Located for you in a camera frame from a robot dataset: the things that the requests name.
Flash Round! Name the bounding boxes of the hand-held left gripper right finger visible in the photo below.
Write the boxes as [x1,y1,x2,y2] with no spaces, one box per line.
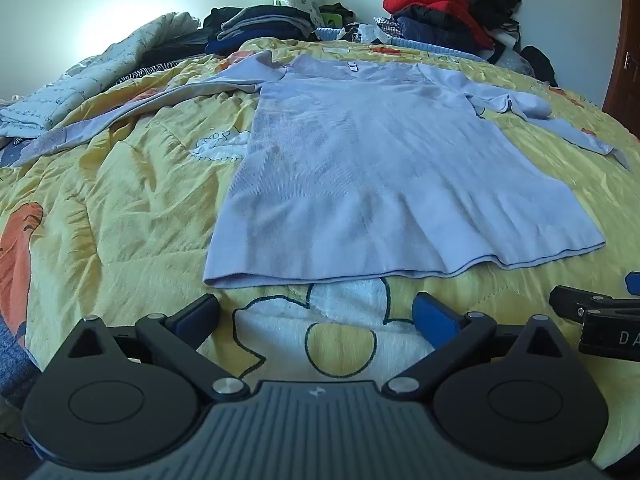
[382,291,567,404]

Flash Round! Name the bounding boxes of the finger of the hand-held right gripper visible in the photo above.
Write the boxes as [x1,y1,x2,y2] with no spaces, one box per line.
[548,271,640,322]
[578,309,640,357]

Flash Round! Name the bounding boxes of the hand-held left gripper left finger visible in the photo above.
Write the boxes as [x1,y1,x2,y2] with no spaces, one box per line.
[74,293,252,403]

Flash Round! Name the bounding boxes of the lilac long-sleeve sweater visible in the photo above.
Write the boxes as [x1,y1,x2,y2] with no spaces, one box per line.
[17,50,634,291]

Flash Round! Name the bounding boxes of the stack of dark folded clothes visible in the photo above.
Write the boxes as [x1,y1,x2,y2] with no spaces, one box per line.
[202,4,322,54]

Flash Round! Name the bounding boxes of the yellow cartoon print quilt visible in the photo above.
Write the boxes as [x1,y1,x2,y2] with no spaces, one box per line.
[0,39,640,467]

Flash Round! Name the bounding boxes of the blue jeans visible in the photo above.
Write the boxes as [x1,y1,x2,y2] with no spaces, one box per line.
[0,317,44,412]

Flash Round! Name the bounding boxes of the wooden door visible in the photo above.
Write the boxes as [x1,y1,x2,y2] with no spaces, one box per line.
[601,9,640,127]

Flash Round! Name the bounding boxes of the black bag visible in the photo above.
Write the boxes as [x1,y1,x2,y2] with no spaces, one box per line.
[520,45,559,87]

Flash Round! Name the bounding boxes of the black and white striped cloth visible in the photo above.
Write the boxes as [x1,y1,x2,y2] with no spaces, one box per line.
[116,61,187,87]

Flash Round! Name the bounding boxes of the white quilted blanket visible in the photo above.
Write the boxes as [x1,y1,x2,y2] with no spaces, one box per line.
[0,12,202,139]

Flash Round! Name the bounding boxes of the navy jacket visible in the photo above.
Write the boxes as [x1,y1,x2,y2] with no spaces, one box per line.
[394,14,482,54]

